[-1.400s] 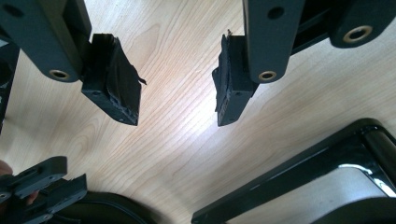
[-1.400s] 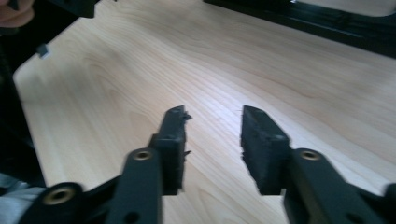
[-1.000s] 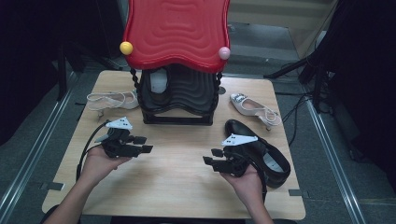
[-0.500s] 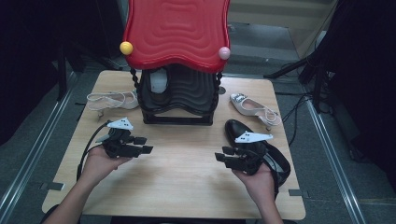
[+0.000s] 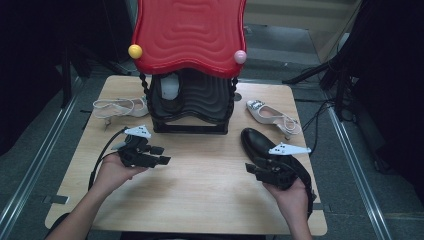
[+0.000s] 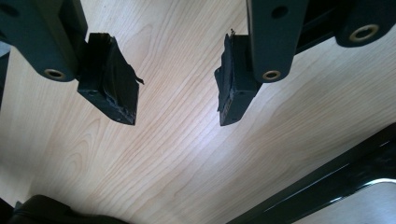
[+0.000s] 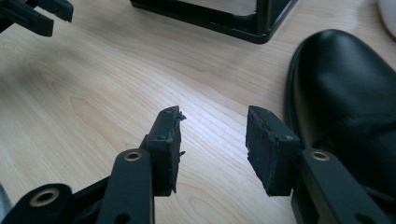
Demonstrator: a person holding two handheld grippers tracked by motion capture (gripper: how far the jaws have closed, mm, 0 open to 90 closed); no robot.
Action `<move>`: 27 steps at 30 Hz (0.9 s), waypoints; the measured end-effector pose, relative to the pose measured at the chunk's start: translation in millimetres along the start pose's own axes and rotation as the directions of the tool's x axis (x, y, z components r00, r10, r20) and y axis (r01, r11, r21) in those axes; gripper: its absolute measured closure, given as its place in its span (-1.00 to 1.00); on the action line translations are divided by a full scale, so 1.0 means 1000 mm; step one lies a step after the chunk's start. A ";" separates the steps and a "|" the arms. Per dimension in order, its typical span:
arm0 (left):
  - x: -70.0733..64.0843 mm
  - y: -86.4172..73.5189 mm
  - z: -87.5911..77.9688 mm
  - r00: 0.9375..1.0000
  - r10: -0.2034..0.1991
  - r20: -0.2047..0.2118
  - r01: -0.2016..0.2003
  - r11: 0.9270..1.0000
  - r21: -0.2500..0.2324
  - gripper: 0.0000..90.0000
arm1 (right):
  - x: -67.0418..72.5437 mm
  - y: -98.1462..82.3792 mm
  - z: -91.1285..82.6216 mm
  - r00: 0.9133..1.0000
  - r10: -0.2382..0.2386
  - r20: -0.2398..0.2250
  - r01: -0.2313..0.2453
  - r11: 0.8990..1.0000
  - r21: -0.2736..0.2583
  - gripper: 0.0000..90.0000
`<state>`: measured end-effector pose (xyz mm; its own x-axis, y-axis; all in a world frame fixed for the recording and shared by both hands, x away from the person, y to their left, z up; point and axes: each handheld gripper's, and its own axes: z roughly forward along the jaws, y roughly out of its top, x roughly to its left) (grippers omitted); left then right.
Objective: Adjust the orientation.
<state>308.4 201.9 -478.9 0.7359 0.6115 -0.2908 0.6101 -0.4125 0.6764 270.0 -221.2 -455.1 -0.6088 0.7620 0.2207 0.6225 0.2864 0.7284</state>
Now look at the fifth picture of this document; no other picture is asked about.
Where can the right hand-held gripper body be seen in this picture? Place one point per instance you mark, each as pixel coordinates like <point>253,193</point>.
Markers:
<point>280,173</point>

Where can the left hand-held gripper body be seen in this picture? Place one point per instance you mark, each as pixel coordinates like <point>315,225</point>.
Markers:
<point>136,153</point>

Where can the black leather shoe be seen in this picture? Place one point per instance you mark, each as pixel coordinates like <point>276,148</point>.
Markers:
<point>170,88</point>
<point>255,141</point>

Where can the red and black shoe rack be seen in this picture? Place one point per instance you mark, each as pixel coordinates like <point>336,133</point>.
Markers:
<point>190,33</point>

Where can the person's right hand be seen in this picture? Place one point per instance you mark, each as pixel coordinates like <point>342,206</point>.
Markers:
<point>293,200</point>

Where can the person's left hand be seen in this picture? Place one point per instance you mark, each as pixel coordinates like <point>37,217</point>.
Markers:
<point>111,173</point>

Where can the grey tape strip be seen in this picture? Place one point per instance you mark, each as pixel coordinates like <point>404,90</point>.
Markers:
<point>324,207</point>
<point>56,199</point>

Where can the grey round table grommet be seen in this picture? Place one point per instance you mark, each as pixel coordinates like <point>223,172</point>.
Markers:
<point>237,96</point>

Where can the black metal stand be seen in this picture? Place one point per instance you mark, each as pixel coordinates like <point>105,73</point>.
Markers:
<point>66,80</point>

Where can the black tripod stand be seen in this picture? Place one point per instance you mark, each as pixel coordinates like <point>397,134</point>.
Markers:
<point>340,86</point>

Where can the dark curtain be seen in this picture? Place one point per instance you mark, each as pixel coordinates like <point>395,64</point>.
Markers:
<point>393,83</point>

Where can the metal floor rail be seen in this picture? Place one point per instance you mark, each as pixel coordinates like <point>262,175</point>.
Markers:
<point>358,173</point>
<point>36,170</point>

